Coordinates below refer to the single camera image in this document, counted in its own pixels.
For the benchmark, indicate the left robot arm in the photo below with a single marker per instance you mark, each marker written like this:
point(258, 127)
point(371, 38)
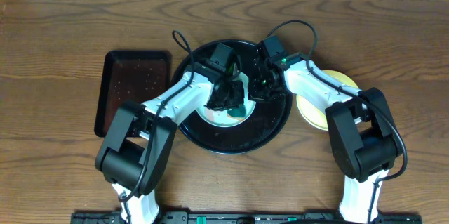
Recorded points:
point(134, 153)

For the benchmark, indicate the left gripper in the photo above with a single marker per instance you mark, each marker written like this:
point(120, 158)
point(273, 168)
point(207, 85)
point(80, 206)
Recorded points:
point(229, 95)

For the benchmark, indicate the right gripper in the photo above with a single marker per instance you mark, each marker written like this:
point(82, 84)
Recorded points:
point(254, 81)

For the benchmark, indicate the light blue plate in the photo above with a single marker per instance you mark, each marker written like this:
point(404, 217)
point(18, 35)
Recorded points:
point(220, 118)

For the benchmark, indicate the round black serving tray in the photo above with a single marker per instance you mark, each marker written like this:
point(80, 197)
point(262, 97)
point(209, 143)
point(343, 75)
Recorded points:
point(265, 122)

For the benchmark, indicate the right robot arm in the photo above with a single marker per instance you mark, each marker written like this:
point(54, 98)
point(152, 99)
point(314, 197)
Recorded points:
point(364, 139)

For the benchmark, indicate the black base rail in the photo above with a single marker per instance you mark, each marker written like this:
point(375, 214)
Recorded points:
point(182, 217)

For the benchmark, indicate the green scouring sponge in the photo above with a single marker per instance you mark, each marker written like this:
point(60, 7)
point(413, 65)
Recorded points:
point(237, 113)

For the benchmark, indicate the rectangular black water tray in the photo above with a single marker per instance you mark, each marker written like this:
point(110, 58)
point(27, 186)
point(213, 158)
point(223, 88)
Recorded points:
point(130, 75)

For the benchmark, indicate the yellow plate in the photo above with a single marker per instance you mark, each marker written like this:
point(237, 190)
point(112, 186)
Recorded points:
point(313, 115)

